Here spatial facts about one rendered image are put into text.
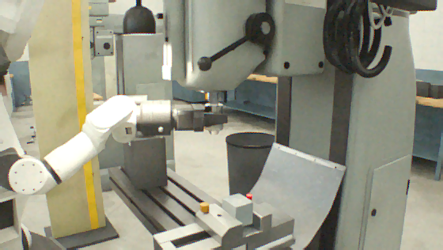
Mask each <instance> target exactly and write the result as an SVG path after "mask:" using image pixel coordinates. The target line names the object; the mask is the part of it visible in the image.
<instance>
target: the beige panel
mask: <svg viewBox="0 0 443 250"><path fill-rule="evenodd" d="M89 38H90V34H89V1H88V0H44V3H43V6H42V8H41V10H40V14H39V16H38V18H37V20H36V23H35V26H34V28H33V30H32V33H31V38H29V39H28V42H27V43H28V60H29V70H30V82H31V88H32V104H33V110H34V121H35V127H36V137H37V143H38V150H39V155H40V161H43V160H44V158H45V157H46V156H47V155H48V154H50V153H51V152H52V151H53V150H55V149H56V148H58V147H60V146H63V145H65V144H67V143H68V142H69V141H70V140H71V139H73V138H75V137H76V135H78V134H80V133H81V130H82V127H83V125H84V124H85V118H86V116H87V115H88V114H90V113H91V112H93V111H94V104H93V87H92V79H93V78H92V69H91V59H90V55H91V51H90V42H89ZM45 195H46V200H47V210H48V216H49V218H50V223H51V226H48V227H44V232H45V235H46V237H54V239H56V240H57V241H58V242H59V243H60V244H61V245H62V246H63V247H64V248H65V249H66V250H74V249H75V250H76V249H78V248H84V247H87V246H89V245H94V244H97V243H102V242H104V241H111V240H113V239H116V238H118V237H119V234H118V233H117V231H116V230H115V228H114V226H113V225H112V223H111V222H110V221H109V219H108V217H107V216H106V214H105V213H104V204H103V195H102V187H101V185H100V168H99V159H98V154H97V155H96V156H95V157H93V158H92V159H91V160H90V161H89V162H87V163H86V164H85V165H83V166H82V168H80V170H78V171H77V172H76V173H75V174H74V175H73V176H72V177H71V178H69V179H68V180H67V181H66V182H62V183H60V184H59V185H57V186H55V187H54V188H53V189H51V190H50V191H49V192H48V193H46V194H45Z"/></svg>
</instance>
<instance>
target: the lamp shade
mask: <svg viewBox="0 0 443 250"><path fill-rule="evenodd" d="M129 35H157V28H156V21H155V18H154V15H153V12H152V11H151V10H150V9H149V8H148V7H146V6H133V7H131V8H130V9H128V10H127V11H126V12H125V14H124V18H123V36H129Z"/></svg>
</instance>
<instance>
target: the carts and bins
mask: <svg viewBox="0 0 443 250"><path fill-rule="evenodd" d="M225 142H226V149H227V162H228V176H229V195H235V194H238V193H240V194H241V195H243V196H244V197H246V195H247V194H249V192H250V191H252V189H253V188H254V187H255V185H256V183H257V182H258V180H259V178H260V176H261V173H262V171H263V168H264V165H265V163H266V160H267V157H268V155H269V153H270V151H271V147H272V145H273V142H274V143H275V135H273V134H268V133H263V132H254V131H245V132H237V133H233V134H231V135H229V136H227V137H226V138H225Z"/></svg>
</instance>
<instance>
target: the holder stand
mask: <svg viewBox="0 0 443 250"><path fill-rule="evenodd" d="M123 148H124V160H125V170H126V172H127V174H128V176H129V177H130V179H131V181H132V183H133V185H134V186H135V188H136V190H139V189H143V188H151V187H153V188H155V187H160V186H165V185H168V177H167V155H166V137H165V136H164V135H162V138H160V135H150V136H144V135H143V134H142V133H141V131H137V134H136V136H135V137H134V138H133V139H132V140H131V141H129V142H123Z"/></svg>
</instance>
